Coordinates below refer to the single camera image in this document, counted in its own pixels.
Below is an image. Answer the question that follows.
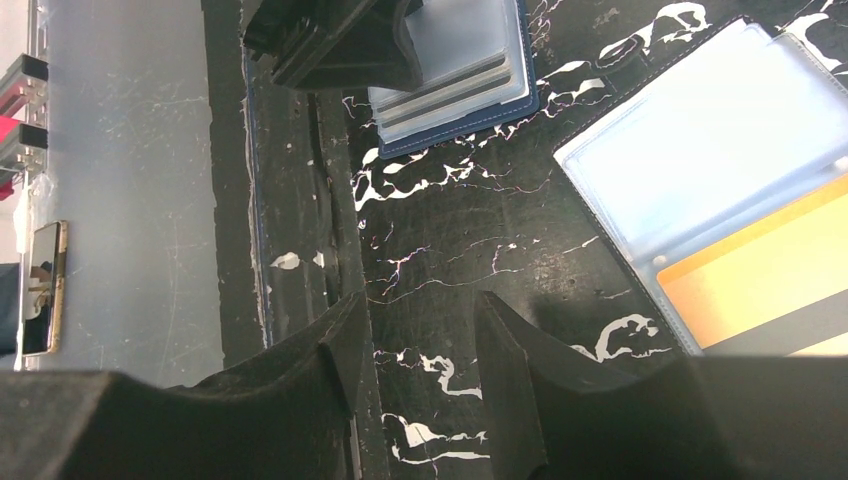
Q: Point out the yellow card in holder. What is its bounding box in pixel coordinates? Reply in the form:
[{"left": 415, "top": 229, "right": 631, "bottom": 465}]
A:
[{"left": 657, "top": 176, "right": 847, "bottom": 356}]

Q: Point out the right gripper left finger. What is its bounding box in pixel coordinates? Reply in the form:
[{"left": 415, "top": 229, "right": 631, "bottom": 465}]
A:
[{"left": 1, "top": 292, "right": 368, "bottom": 479}]

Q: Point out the navy blue card holder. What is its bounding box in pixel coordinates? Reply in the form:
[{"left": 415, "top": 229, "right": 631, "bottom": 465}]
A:
[{"left": 368, "top": 1, "right": 539, "bottom": 159}]

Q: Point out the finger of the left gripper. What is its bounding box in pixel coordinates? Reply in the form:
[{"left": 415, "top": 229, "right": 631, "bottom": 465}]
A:
[{"left": 242, "top": 0, "right": 423, "bottom": 92}]

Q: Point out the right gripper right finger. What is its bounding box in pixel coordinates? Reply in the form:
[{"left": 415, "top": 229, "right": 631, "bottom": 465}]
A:
[{"left": 474, "top": 291, "right": 847, "bottom": 479}]

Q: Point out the black card holder open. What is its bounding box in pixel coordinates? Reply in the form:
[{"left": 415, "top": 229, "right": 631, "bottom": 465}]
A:
[{"left": 554, "top": 12, "right": 847, "bottom": 355}]

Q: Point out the smartphone with gold case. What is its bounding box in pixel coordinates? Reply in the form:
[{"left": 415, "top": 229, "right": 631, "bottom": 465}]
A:
[{"left": 20, "top": 220, "right": 68, "bottom": 357}]

